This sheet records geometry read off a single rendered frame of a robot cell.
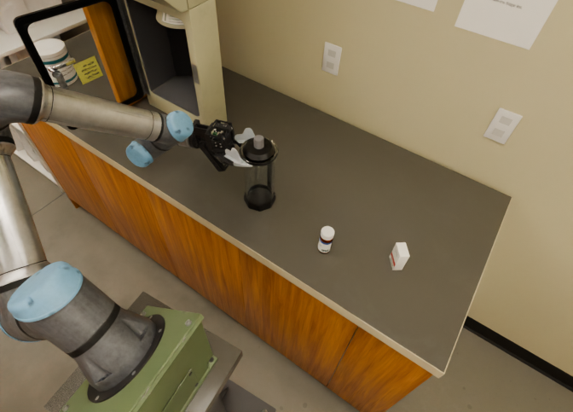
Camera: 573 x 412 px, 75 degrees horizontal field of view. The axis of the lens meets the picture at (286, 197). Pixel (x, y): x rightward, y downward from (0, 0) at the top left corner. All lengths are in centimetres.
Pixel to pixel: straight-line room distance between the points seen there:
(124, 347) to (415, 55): 115
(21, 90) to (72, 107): 9
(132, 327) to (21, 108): 47
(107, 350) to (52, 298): 13
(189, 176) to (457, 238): 90
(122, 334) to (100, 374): 8
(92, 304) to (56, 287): 7
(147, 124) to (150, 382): 57
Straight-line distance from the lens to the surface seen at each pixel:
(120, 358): 80
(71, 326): 78
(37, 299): 77
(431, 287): 117
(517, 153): 144
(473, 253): 129
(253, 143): 107
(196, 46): 127
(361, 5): 138
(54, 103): 90
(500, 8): 125
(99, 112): 93
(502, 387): 225
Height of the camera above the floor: 190
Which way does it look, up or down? 51 degrees down
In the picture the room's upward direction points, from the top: 4 degrees clockwise
